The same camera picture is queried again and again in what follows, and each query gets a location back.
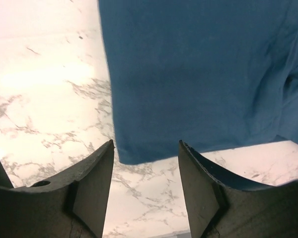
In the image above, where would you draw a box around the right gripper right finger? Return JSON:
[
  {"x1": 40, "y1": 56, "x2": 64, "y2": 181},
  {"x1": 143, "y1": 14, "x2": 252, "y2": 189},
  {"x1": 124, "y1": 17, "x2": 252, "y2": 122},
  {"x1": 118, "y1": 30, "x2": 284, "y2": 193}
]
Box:
[{"x1": 178, "y1": 141, "x2": 298, "y2": 238}]

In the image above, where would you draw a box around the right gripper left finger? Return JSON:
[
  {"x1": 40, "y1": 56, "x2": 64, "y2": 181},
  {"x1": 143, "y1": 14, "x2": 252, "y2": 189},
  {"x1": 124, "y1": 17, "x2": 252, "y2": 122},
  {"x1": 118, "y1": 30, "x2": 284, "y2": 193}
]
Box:
[{"x1": 0, "y1": 140, "x2": 114, "y2": 238}]

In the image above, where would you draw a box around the blue t shirt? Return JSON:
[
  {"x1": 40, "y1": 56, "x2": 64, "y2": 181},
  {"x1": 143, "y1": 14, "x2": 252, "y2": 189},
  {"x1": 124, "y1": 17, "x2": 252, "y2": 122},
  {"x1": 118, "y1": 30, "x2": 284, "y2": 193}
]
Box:
[{"x1": 99, "y1": 0, "x2": 298, "y2": 165}]

